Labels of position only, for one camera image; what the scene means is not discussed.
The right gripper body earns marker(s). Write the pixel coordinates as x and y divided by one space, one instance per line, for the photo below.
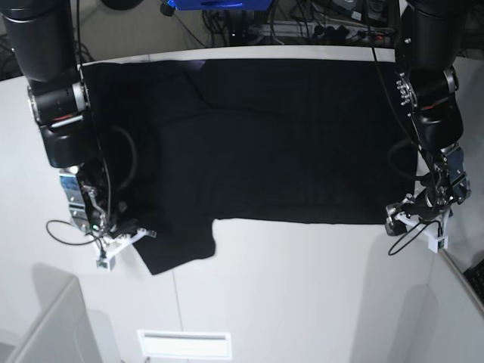
120 223

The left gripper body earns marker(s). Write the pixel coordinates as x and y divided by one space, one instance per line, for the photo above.
426 206

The black T-shirt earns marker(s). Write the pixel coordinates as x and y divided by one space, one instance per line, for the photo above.
287 140

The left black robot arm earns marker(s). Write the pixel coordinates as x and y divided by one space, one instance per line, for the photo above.
426 47

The black keyboard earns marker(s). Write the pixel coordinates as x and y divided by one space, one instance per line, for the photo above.
475 277

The white slotted table grommet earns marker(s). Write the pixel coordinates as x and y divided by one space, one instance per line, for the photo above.
185 345

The grey left partition panel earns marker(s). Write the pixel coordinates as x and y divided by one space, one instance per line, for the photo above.
44 318

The grey partition panel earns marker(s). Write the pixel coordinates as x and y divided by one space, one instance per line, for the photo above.
441 320
44 318

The grey right partition panel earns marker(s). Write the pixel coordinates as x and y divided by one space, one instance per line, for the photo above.
441 320

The blue box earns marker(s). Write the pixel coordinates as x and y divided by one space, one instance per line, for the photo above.
229 5

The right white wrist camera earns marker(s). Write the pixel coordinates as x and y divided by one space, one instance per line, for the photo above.
108 248

